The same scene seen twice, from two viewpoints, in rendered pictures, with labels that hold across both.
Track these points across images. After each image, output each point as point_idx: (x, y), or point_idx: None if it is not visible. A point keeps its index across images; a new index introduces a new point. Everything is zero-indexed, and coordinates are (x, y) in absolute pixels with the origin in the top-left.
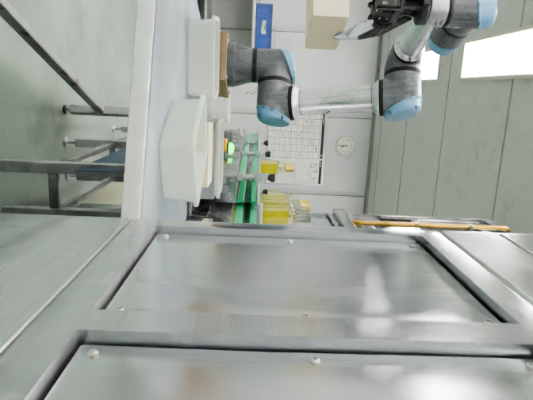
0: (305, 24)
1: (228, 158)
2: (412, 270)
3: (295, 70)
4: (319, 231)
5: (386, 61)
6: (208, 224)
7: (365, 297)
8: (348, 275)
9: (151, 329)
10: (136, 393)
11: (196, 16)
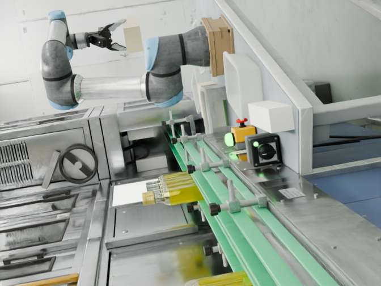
0: (141, 38)
1: (229, 147)
2: (132, 109)
3: (144, 58)
4: (151, 106)
5: (68, 59)
6: (180, 102)
7: (145, 106)
8: (147, 106)
9: None
10: None
11: (215, 13)
